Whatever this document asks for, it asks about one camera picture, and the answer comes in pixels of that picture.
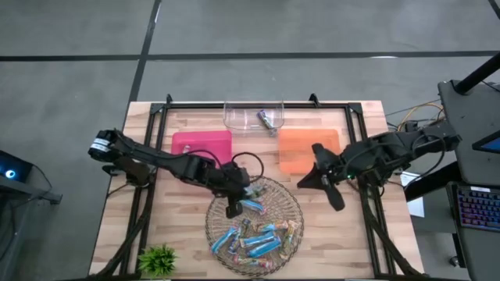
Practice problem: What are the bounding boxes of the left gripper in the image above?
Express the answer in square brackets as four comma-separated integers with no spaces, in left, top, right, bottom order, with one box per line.
[218,162,255,219]

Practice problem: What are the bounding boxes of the tablet with blue screen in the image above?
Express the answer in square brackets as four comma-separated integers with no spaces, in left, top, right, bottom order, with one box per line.
[471,130,500,155]

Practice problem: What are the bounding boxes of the black metal table frame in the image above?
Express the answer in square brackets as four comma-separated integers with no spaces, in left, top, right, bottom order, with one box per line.
[87,92,427,281]

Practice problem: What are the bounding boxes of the white paper sheet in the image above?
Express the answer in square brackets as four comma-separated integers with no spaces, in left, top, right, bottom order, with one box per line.
[398,171,426,219]

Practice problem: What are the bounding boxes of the grey desk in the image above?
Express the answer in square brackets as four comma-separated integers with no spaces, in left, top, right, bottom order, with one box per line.
[446,181,500,281]

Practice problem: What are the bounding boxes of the small green artificial plant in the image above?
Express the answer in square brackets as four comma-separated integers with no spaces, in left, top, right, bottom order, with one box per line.
[137,243,180,279]

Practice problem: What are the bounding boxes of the black cart leg bar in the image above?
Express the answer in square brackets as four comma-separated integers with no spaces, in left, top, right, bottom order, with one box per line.
[404,162,462,203]

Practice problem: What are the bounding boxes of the black slanted pole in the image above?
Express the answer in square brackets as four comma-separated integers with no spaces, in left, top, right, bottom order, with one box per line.
[454,52,500,95]

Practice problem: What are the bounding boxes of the black computer with blue light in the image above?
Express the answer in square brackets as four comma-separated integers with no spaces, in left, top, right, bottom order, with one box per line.
[0,150,34,183]

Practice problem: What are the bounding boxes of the red logo Chewy granola bar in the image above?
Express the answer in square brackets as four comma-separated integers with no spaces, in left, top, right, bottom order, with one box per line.
[233,254,273,271]

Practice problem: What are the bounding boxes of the dark grey cart top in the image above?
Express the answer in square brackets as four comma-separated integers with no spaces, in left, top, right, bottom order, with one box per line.
[437,80,500,187]

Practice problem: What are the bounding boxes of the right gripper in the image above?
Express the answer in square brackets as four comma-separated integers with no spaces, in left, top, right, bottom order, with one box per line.
[297,142,352,212]

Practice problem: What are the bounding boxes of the yellow green granola bar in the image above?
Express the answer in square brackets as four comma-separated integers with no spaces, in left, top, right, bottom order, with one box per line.
[280,220,301,259]

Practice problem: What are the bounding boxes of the teal green granola bar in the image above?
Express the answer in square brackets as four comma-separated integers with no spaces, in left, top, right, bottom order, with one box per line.
[245,185,269,198]

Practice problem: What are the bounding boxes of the backlit computer keyboard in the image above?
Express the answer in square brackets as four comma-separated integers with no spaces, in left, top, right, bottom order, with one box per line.
[455,186,500,232]

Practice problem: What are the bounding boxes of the clear plastic bin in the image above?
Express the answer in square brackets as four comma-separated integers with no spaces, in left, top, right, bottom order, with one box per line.
[223,99,285,137]

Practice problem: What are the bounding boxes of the dark purple silver granola bar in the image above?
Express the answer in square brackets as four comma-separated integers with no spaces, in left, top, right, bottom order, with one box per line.
[256,109,278,137]
[228,217,252,254]

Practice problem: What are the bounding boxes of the pink plastic tray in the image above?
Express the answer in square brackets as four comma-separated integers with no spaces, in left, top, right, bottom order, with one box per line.
[170,130,234,179]

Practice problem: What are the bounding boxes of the round woven wicker basket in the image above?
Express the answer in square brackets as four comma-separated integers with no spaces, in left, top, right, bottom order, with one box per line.
[205,175,305,278]

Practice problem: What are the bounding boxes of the orange plastic tray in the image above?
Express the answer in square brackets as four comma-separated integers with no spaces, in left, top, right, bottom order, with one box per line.
[278,127,343,176]

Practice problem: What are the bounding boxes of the grey metal stand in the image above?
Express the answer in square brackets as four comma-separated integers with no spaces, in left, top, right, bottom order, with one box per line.
[0,179,63,281]

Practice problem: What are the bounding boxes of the yellow blue granola bar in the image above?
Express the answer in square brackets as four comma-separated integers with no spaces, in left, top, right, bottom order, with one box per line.
[252,219,290,236]

